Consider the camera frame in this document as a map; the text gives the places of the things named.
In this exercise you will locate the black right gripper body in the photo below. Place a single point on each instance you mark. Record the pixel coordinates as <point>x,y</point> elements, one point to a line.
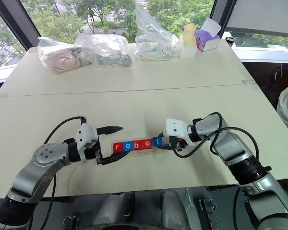
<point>176,143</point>

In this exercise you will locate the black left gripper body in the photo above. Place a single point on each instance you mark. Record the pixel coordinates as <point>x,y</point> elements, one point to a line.
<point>92,152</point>

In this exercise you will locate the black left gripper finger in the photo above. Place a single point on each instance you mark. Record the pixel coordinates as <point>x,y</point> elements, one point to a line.
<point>115,157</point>
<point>110,129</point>

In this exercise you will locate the blue letter t block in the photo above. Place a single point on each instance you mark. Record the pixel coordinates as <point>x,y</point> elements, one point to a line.
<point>157,141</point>

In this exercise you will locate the red letter r block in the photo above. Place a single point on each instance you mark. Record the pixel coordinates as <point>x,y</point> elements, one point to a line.
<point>117,147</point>

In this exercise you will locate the blue letter o block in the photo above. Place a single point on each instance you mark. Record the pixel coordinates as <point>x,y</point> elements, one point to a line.
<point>127,146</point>

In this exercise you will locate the red letter o block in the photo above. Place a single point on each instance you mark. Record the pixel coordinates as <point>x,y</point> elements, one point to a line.
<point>147,144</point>

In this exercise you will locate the red letter b block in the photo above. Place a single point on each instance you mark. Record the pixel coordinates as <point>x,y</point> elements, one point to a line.
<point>137,145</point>

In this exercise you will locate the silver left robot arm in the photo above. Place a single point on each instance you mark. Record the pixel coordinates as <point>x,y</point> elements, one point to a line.
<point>31,175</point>

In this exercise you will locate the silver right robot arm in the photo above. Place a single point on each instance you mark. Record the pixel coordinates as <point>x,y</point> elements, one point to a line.
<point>230,143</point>

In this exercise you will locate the clear acrylic block tray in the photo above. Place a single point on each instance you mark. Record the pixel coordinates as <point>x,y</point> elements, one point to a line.
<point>139,153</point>

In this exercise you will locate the clear bag with grey object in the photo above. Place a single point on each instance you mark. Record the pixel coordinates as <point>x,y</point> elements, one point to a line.
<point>112,58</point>

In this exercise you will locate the clear bag with pink cloth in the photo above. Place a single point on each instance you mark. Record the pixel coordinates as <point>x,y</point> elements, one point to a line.
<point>60,60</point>

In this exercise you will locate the clear tape piece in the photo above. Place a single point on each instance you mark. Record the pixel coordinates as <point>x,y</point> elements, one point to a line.
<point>249,82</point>

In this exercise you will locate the purple tissue box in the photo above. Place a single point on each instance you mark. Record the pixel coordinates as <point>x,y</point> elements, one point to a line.
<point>206,40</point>

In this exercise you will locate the stack of cream cups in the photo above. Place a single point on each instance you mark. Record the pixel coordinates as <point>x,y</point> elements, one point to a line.
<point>189,33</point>

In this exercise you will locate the small black and white object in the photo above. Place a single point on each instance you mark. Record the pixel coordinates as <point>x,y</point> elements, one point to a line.
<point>230,39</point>

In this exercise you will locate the dark bag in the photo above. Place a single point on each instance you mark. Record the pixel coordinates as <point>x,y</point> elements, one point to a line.
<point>278,74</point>

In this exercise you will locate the grey roller blind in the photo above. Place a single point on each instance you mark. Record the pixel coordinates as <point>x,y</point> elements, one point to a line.
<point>264,16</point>

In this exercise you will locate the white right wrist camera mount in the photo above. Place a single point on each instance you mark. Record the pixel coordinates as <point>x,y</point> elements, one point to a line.
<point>175,128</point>

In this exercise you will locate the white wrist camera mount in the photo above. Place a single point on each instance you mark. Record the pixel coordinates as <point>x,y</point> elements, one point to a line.
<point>85,135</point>
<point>175,128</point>

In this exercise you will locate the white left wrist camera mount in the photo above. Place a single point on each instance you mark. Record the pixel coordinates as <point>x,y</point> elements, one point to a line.
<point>85,135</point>

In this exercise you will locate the black metal bracket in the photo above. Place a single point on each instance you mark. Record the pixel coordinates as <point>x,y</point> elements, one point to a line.
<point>207,212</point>

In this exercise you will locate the black window frame post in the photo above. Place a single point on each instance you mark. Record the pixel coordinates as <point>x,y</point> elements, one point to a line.
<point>222,14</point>
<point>16,21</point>

